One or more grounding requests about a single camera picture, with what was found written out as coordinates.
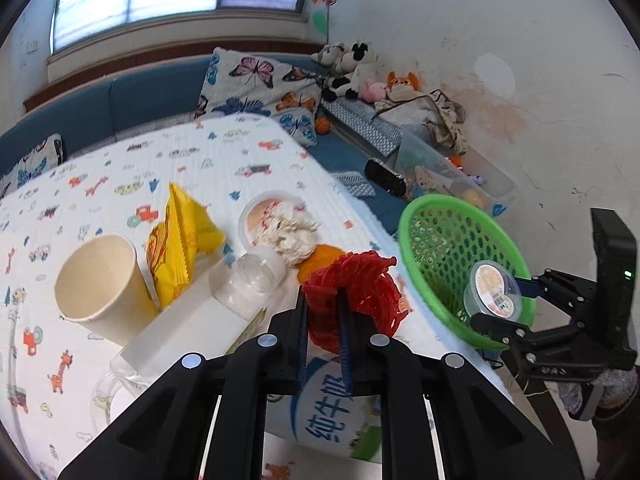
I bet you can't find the black handheld device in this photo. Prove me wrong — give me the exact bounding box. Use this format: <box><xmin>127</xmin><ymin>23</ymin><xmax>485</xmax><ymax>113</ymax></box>
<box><xmin>364</xmin><ymin>157</ymin><xmax>407</xmax><ymax>196</ymax></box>

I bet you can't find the small butterfly print pillow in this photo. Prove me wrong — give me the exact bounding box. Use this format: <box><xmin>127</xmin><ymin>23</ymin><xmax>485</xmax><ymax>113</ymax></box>
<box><xmin>0</xmin><ymin>133</ymin><xmax>67</xmax><ymax>200</ymax></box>

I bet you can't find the grey plush toy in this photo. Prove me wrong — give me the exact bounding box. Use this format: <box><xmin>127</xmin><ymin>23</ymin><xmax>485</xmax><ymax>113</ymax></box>
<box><xmin>311</xmin><ymin>42</ymin><xmax>347</xmax><ymax>66</ymax></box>

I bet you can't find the green plastic basket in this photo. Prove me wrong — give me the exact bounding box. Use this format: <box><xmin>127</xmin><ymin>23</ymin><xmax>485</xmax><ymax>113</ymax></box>
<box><xmin>398</xmin><ymin>195</ymin><xmax>538</xmax><ymax>352</ymax></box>

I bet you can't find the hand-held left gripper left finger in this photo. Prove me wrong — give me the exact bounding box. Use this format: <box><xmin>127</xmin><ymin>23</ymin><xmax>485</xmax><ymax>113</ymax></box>
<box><xmin>57</xmin><ymin>285</ymin><xmax>311</xmax><ymax>480</ymax></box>

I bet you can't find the beige paper cup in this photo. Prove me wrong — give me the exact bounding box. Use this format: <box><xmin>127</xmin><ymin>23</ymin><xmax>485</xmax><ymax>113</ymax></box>
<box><xmin>54</xmin><ymin>234</ymin><xmax>160</xmax><ymax>348</ymax></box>

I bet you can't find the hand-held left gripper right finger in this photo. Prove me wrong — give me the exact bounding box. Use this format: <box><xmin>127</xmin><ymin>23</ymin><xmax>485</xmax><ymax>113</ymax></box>
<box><xmin>336</xmin><ymin>290</ymin><xmax>583</xmax><ymax>480</ymax></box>

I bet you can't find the blue sofa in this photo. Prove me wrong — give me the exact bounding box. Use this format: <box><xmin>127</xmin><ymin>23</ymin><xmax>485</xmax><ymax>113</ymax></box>
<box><xmin>0</xmin><ymin>52</ymin><xmax>416</xmax><ymax>241</ymax></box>

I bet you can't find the yellow snack bag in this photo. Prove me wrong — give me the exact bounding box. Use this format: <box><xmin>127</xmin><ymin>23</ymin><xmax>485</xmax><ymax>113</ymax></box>
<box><xmin>145</xmin><ymin>182</ymin><xmax>227</xmax><ymax>311</ymax></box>

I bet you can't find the black and white cow plush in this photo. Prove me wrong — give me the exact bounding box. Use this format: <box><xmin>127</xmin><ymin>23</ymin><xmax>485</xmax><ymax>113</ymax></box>
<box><xmin>321</xmin><ymin>41</ymin><xmax>386</xmax><ymax>102</ymax></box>

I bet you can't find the clear plastic storage box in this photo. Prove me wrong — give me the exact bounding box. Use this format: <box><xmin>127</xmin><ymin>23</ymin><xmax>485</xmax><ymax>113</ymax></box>
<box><xmin>395</xmin><ymin>127</ymin><xmax>518</xmax><ymax>218</ymax></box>

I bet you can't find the beige cloth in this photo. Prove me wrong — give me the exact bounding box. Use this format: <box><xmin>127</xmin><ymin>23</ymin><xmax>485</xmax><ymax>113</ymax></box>
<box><xmin>375</xmin><ymin>89</ymin><xmax>468</xmax><ymax>156</ymax></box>

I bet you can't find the white milk carton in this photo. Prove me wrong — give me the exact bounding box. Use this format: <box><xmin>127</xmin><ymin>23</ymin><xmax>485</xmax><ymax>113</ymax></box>
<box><xmin>225</xmin><ymin>305</ymin><xmax>431</xmax><ymax>463</ymax></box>

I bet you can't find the small lidded plastic cup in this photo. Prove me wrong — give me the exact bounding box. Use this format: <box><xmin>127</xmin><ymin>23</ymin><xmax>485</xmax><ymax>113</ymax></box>
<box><xmin>463</xmin><ymin>260</ymin><xmax>535</xmax><ymax>331</ymax></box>

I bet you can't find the round plastic bowl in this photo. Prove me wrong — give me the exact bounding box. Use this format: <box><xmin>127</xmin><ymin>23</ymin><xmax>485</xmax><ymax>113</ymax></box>
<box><xmin>238</xmin><ymin>190</ymin><xmax>308</xmax><ymax>251</ymax></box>

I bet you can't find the orange fox plush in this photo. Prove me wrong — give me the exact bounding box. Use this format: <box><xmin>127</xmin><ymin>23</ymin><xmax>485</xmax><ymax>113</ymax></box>
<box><xmin>386</xmin><ymin>71</ymin><xmax>421</xmax><ymax>98</ymax></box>

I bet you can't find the cartoon print white blanket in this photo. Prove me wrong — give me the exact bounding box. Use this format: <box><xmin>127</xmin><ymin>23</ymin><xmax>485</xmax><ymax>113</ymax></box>
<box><xmin>0</xmin><ymin>112</ymin><xmax>516</xmax><ymax>480</ymax></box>

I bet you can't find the large butterfly print pillow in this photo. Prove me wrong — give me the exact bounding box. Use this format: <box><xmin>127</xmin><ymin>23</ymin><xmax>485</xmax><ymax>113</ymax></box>
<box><xmin>192</xmin><ymin>46</ymin><xmax>328</xmax><ymax>148</ymax></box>

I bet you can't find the orange peel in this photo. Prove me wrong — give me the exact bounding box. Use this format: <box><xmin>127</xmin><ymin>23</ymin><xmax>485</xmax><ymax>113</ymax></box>
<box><xmin>296</xmin><ymin>243</ymin><xmax>346</xmax><ymax>283</ymax></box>

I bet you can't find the clear plastic bottle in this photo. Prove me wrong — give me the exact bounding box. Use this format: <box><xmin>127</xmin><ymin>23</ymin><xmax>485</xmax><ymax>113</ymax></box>
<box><xmin>109</xmin><ymin>252</ymin><xmax>287</xmax><ymax>386</ymax></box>

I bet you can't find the red foam fruit net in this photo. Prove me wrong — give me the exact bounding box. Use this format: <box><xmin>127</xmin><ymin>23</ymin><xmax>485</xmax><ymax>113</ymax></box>
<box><xmin>301</xmin><ymin>250</ymin><xmax>411</xmax><ymax>353</ymax></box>

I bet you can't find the person's right hand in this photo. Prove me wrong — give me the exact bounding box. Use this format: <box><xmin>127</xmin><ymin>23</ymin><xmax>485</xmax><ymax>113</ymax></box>
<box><xmin>559</xmin><ymin>366</ymin><xmax>640</xmax><ymax>423</ymax></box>

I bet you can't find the pink plush toy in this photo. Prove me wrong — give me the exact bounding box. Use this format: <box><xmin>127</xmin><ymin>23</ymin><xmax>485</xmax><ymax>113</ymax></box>
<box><xmin>362</xmin><ymin>80</ymin><xmax>388</xmax><ymax>105</ymax></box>

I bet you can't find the grey patterned pad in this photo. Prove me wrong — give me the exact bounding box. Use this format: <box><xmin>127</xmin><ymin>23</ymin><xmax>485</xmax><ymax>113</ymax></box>
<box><xmin>331</xmin><ymin>170</ymin><xmax>376</xmax><ymax>197</ymax></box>

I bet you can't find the white tissue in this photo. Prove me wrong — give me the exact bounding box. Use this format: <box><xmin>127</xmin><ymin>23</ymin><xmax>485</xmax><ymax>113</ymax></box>
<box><xmin>270</xmin><ymin>207</ymin><xmax>321</xmax><ymax>266</ymax></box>

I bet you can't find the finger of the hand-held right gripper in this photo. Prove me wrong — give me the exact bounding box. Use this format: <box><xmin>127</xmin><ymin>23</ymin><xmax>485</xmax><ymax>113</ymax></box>
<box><xmin>515</xmin><ymin>269</ymin><xmax>599</xmax><ymax>320</ymax></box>
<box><xmin>470</xmin><ymin>312</ymin><xmax>587</xmax><ymax>350</ymax></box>

